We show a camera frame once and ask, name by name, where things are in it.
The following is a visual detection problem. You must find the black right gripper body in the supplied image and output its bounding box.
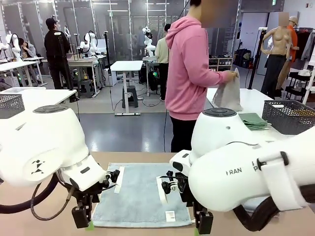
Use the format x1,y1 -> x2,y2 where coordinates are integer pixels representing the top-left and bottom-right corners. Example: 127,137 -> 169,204
178,174 -> 210,214

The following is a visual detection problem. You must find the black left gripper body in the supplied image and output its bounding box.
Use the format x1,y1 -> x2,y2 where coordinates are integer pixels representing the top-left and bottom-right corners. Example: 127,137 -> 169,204
70,183 -> 103,208

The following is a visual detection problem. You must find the light blue towel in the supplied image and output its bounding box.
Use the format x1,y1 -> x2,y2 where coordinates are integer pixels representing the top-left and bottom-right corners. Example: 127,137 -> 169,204
91,162 -> 193,228

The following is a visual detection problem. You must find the grey towel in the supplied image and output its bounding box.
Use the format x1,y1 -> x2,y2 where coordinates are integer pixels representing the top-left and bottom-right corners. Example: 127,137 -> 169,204
212,68 -> 244,112

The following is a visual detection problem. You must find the grey perforated basket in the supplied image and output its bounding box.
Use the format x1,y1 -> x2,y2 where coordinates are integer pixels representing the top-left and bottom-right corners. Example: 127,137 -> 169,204
0,93 -> 25,116
261,99 -> 315,135

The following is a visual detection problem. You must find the person's right hand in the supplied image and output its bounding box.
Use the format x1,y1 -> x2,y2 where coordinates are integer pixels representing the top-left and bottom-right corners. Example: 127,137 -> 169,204
225,70 -> 239,81

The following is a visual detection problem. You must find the green folded towel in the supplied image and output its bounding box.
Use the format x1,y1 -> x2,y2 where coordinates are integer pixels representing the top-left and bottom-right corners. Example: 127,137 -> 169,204
238,112 -> 273,131

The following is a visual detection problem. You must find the white side table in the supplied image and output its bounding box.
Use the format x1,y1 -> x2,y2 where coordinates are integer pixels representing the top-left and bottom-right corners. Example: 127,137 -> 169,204
206,88 -> 315,143
0,88 -> 77,118

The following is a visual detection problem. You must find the grey step stool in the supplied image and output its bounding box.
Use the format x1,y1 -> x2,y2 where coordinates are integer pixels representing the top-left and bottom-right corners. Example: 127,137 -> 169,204
77,79 -> 95,99

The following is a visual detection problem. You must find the black step stool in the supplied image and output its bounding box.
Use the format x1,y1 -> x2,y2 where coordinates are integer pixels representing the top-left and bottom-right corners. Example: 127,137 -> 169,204
122,85 -> 139,109

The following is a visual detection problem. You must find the person in pink hoodie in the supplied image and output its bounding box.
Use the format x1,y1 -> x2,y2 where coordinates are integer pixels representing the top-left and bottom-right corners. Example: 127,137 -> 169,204
164,0 -> 231,153

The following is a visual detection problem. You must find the white shallow tray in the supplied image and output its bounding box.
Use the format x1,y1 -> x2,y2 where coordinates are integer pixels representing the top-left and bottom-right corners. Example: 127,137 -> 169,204
0,87 -> 47,94

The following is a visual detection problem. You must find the white lab desk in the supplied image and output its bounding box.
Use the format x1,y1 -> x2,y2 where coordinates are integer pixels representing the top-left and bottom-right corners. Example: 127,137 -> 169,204
66,55 -> 106,95

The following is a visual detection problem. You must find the white standing desk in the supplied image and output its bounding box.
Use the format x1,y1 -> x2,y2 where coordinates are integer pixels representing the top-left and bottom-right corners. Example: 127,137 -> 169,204
110,60 -> 144,116

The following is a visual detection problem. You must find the white shoe rack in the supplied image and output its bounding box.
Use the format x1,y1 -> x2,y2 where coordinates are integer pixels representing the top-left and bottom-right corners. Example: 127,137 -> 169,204
208,57 -> 234,72

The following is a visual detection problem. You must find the person in beige top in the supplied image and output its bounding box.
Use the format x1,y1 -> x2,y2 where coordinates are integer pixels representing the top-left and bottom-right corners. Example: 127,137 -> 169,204
154,24 -> 170,102

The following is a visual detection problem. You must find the long white workbench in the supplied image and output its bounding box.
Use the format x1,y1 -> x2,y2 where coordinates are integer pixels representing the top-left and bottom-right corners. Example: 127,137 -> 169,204
0,58 -> 45,87

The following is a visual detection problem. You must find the black bags pile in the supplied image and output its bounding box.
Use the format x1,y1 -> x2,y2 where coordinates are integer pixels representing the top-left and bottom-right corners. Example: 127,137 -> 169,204
233,48 -> 254,69

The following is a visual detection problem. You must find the black shelf rack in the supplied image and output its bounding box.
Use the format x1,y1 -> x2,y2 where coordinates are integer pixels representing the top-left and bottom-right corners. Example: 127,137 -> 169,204
283,71 -> 315,104

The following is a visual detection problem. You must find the black pole stand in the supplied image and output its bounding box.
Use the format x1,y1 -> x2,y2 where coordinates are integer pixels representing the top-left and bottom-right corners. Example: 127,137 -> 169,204
103,31 -> 111,69

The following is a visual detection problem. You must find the person in black with cap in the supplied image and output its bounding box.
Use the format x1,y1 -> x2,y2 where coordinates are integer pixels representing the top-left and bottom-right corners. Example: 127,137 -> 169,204
44,17 -> 72,90

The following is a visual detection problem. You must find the black stand with white head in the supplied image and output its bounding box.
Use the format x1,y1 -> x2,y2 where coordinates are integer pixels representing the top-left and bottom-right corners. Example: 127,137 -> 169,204
248,28 -> 268,89

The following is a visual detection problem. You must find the seated person in grey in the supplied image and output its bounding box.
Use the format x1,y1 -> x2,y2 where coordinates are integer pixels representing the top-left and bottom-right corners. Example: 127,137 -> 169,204
18,38 -> 37,59

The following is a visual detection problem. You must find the bare torso mannequin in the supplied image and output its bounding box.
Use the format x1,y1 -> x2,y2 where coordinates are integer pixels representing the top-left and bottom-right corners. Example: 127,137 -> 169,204
260,13 -> 294,100

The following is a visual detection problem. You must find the clothes rack with garments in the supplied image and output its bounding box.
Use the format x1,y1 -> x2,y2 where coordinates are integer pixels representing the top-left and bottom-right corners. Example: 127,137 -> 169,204
294,27 -> 315,62

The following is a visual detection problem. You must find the mannequin with orange shirt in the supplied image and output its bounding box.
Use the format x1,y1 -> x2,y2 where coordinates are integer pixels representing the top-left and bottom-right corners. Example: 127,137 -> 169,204
275,16 -> 300,90

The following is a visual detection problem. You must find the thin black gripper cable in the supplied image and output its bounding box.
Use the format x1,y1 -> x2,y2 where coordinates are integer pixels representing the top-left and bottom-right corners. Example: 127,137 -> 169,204
30,181 -> 76,221

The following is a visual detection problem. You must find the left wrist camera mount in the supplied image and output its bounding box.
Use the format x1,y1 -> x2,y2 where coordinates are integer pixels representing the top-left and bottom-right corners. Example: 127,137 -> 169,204
102,166 -> 126,194

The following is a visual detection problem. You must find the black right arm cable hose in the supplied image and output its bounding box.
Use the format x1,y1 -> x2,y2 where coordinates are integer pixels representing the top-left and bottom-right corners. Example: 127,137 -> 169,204
232,194 -> 281,232

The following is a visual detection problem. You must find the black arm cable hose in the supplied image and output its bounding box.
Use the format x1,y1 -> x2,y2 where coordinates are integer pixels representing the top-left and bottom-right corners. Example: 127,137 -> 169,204
232,194 -> 281,232
0,172 -> 61,214

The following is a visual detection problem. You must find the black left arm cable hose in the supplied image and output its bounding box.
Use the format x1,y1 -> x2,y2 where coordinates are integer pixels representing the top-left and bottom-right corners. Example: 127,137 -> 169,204
0,172 -> 61,214

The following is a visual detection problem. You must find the white cable strap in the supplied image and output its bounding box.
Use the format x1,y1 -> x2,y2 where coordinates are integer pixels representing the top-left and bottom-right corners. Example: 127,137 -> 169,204
257,151 -> 308,212

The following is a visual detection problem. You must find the black camera tripod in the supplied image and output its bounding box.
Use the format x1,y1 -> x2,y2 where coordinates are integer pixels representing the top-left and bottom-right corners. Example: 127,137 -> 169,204
54,31 -> 74,91

